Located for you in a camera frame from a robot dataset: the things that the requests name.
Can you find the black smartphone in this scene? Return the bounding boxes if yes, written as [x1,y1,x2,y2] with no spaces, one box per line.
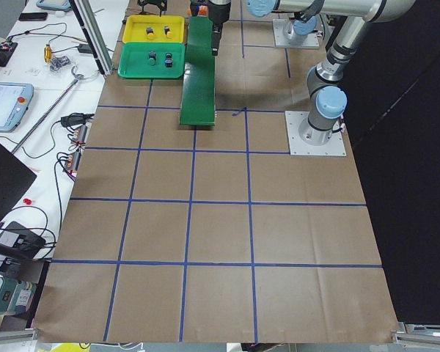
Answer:
[18,12,48,21]

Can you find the black power adapter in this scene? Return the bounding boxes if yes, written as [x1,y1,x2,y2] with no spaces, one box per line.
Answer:
[77,44,92,54]

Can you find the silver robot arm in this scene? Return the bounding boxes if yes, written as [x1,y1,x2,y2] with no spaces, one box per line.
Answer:
[137,1,318,41]
[247,1,414,145]

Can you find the teach pendant tablet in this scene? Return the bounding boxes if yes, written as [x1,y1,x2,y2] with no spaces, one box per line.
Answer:
[0,82,34,133]

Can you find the metal rod stand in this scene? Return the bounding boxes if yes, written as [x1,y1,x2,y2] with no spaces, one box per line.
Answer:
[10,66,100,155]

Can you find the green push button moved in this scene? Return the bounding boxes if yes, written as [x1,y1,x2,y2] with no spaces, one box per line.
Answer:
[147,51,157,66]

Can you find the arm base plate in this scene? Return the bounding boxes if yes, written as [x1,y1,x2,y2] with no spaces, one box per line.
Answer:
[285,111,347,157]
[273,17,320,49]

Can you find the gold resistor block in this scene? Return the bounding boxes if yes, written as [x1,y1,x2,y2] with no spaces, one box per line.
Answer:
[44,44,53,62]

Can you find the green conveyor belt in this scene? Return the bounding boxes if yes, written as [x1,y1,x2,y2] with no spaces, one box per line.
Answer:
[180,15,216,126]

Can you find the yellow push button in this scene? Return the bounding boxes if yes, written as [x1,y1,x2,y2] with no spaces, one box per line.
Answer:
[146,26,155,40]
[164,26,174,39]

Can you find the aluminium frame post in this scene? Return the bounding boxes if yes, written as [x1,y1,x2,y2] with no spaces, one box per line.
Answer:
[69,0,113,76]

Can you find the green plastic tray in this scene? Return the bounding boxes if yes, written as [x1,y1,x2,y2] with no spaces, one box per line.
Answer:
[118,42,185,79]

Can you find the green push button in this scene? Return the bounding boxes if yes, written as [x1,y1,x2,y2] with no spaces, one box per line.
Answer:
[164,53,173,67]

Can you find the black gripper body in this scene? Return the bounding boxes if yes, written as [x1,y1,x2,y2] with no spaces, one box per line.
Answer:
[137,0,167,11]
[208,0,230,26]

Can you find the yellow plastic tray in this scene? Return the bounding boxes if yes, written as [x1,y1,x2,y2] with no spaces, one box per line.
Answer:
[122,15,185,43]

